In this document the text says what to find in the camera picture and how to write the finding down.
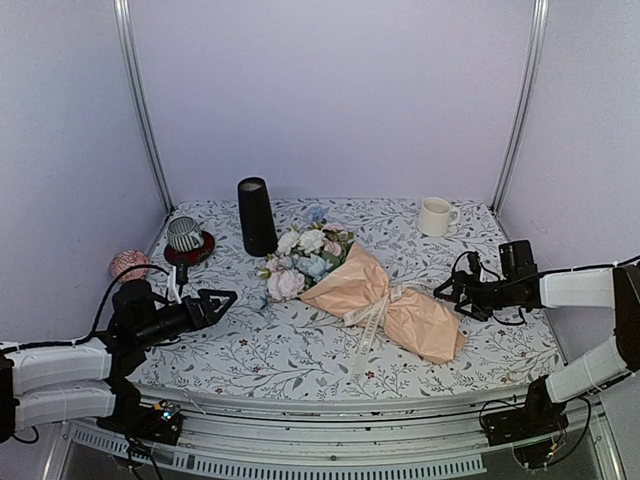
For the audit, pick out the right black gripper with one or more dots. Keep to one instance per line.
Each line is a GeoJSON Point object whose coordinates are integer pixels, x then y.
{"type": "Point", "coordinates": [459, 278]}

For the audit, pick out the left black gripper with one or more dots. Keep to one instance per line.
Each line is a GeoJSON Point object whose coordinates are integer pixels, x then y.
{"type": "Point", "coordinates": [204, 295]}

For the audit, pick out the cream printed ribbon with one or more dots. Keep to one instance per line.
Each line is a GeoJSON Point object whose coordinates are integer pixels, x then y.
{"type": "Point", "coordinates": [372, 316]}

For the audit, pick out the peach paper flower bouquet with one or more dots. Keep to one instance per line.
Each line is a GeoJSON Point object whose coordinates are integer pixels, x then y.
{"type": "Point", "coordinates": [326, 268]}

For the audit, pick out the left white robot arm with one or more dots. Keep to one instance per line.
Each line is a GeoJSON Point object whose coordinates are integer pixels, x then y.
{"type": "Point", "coordinates": [51, 382]}

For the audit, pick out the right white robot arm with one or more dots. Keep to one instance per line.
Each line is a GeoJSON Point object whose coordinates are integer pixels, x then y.
{"type": "Point", "coordinates": [593, 310]}

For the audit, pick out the black cylindrical vase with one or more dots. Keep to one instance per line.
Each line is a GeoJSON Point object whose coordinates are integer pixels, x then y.
{"type": "Point", "coordinates": [256, 218]}

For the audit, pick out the red round coaster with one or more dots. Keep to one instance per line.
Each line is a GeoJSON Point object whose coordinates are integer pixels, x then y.
{"type": "Point", "coordinates": [193, 257]}

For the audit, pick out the striped black white cup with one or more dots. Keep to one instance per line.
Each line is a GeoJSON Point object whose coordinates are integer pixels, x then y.
{"type": "Point", "coordinates": [184, 234]}

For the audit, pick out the cream ceramic mug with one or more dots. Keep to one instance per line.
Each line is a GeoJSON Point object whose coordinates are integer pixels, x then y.
{"type": "Point", "coordinates": [436, 216]}

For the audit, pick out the pink patterned ball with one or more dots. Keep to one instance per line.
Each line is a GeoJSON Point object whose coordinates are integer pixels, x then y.
{"type": "Point", "coordinates": [127, 259]}

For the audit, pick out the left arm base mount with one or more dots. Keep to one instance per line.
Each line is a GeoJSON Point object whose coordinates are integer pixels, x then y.
{"type": "Point", "coordinates": [160, 423]}

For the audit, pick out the aluminium front rail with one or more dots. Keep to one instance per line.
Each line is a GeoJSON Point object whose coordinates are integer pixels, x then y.
{"type": "Point", "coordinates": [438, 437]}

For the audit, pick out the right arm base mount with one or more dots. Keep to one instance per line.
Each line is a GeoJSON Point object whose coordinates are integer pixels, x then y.
{"type": "Point", "coordinates": [545, 428]}

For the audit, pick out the right aluminium frame post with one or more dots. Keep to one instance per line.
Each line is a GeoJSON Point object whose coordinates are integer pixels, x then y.
{"type": "Point", "coordinates": [531, 67]}

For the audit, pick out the aluminium frame post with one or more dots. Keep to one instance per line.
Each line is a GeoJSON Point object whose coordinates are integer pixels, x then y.
{"type": "Point", "coordinates": [132, 68]}
{"type": "Point", "coordinates": [531, 67]}

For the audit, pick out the left aluminium frame post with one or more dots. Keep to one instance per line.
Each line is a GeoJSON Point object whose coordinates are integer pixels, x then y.
{"type": "Point", "coordinates": [132, 68]}

